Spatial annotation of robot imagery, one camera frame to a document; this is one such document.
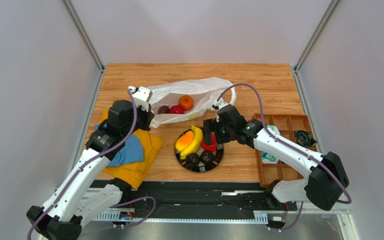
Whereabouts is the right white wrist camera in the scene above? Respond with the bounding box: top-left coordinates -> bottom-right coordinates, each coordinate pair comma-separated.
211,101 -> 229,122

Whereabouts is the yellow cloth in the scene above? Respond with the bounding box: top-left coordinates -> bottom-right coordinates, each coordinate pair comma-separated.
97,109 -> 165,191

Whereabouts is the right aluminium frame post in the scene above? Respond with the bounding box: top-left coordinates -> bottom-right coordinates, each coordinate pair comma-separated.
293,0 -> 342,72

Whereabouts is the red apple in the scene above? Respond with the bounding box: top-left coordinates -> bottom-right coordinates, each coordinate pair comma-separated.
200,134 -> 218,152
168,105 -> 185,115

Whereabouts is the blue cloth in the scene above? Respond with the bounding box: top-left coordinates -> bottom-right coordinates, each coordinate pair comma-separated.
107,134 -> 144,167

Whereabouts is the white plastic bag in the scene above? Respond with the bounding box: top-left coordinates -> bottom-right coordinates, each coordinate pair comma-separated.
149,77 -> 237,129

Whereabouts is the left aluminium frame post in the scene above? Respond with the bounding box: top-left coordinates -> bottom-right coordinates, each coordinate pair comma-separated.
61,0 -> 105,73

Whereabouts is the aluminium frame post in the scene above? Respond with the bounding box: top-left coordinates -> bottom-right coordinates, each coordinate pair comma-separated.
61,0 -> 105,73
293,0 -> 342,72

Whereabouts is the orange toy pumpkin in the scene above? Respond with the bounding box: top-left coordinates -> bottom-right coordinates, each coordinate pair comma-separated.
178,95 -> 195,111

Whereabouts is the wooden compartment tray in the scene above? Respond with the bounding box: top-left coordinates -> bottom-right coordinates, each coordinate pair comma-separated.
255,114 -> 318,188

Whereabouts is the teal sock lower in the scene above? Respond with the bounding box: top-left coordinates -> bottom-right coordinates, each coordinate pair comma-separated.
260,151 -> 279,164

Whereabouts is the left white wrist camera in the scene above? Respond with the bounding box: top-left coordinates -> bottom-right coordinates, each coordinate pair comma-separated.
128,86 -> 153,112

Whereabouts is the dark patterned sock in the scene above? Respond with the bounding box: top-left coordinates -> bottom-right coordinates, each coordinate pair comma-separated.
294,129 -> 318,148

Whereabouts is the yellow orange mango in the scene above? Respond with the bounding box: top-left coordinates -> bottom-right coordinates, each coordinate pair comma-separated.
175,130 -> 195,153

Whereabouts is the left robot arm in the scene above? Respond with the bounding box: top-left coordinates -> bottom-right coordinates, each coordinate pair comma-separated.
26,99 -> 155,240

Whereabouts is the yellow banana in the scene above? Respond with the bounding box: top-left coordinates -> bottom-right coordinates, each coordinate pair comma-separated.
180,125 -> 204,160

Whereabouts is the black round plate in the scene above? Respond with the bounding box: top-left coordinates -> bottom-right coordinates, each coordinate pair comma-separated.
174,129 -> 225,173

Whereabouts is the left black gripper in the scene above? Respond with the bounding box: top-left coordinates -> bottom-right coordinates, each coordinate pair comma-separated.
122,102 -> 155,138

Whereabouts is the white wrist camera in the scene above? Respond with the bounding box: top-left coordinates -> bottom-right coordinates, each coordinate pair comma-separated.
211,101 -> 229,122
128,86 -> 153,112

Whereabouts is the dark purple fruit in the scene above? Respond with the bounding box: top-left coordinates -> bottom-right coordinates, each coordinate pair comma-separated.
157,105 -> 170,115

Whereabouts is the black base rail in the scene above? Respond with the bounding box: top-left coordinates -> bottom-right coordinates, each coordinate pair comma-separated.
97,181 -> 299,229

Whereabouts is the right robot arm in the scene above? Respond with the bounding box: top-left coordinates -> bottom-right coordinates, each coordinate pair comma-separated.
203,104 -> 352,211

